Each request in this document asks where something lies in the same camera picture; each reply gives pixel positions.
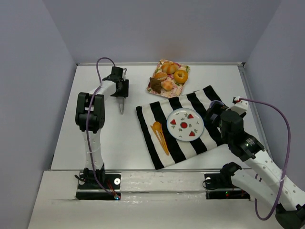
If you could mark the orange plastic knife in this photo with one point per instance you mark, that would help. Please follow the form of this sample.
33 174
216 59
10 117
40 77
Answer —
164 142

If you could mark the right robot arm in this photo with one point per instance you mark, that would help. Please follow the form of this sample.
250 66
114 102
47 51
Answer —
274 188

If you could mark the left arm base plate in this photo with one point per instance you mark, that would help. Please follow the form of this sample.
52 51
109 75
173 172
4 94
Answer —
91 190

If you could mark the watermelon pattern plate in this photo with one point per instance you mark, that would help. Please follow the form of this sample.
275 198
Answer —
185 124

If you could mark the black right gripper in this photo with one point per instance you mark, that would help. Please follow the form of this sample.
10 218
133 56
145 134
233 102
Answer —
212 114

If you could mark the metal serving tongs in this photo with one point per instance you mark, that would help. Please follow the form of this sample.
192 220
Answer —
121 100

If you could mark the sesame sandwich bun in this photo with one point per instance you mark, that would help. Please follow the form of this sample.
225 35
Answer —
161 76

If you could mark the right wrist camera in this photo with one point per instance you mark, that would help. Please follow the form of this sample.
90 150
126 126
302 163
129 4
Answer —
239 106

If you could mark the brown chocolate croissant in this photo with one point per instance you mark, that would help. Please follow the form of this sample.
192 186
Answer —
155 85

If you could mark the floral rectangular tray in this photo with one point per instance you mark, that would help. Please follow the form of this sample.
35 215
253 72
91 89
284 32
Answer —
177 87

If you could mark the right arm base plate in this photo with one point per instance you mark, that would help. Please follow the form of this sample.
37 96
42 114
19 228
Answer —
217 186

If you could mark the black white striped cloth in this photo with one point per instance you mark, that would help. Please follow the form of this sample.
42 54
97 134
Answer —
178 150

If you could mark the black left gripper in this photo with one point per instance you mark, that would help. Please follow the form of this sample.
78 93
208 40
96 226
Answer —
121 93

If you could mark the large striped bread roll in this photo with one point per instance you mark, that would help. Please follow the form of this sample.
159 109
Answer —
169 67

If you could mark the orange plastic fork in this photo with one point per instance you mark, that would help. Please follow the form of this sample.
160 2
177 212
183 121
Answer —
161 143

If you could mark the lilac plastic cup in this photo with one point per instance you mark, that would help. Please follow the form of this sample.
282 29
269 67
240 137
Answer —
215 102

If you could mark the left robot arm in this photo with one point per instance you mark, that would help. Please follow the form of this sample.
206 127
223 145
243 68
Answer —
90 118

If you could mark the small round bread roll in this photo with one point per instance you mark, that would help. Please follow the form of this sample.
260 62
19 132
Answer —
167 85

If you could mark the orange bagel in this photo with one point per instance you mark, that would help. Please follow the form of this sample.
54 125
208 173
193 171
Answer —
181 76

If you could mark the orange plastic spoon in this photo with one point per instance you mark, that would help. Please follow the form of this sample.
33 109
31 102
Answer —
157 126

